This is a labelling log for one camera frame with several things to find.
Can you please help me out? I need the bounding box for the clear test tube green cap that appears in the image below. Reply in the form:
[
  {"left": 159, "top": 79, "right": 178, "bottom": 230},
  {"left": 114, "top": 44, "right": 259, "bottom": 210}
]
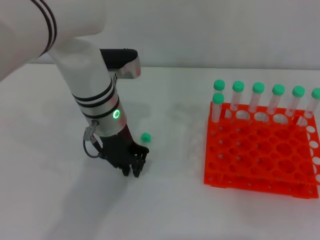
[
  {"left": 213, "top": 79, "right": 227, "bottom": 118},
  {"left": 298, "top": 87, "right": 320, "bottom": 126},
  {"left": 212, "top": 92, "right": 225, "bottom": 124},
  {"left": 284, "top": 85, "right": 306, "bottom": 118},
  {"left": 266, "top": 83, "right": 286, "bottom": 115},
  {"left": 136, "top": 132, "right": 152, "bottom": 151},
  {"left": 229, "top": 80, "right": 245, "bottom": 112},
  {"left": 248, "top": 81, "right": 266, "bottom": 114}
]

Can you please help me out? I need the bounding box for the orange test tube rack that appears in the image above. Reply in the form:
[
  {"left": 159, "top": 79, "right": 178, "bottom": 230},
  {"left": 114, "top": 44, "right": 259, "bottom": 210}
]
[{"left": 203, "top": 101, "right": 320, "bottom": 200}]

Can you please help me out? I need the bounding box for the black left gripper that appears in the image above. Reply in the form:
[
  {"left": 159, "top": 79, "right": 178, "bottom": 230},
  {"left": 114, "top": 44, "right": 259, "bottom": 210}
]
[{"left": 94, "top": 124, "right": 150, "bottom": 179}]

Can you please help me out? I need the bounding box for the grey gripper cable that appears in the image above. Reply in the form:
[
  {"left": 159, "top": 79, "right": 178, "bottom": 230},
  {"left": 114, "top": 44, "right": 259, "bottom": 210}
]
[{"left": 82, "top": 120, "right": 104, "bottom": 159}]

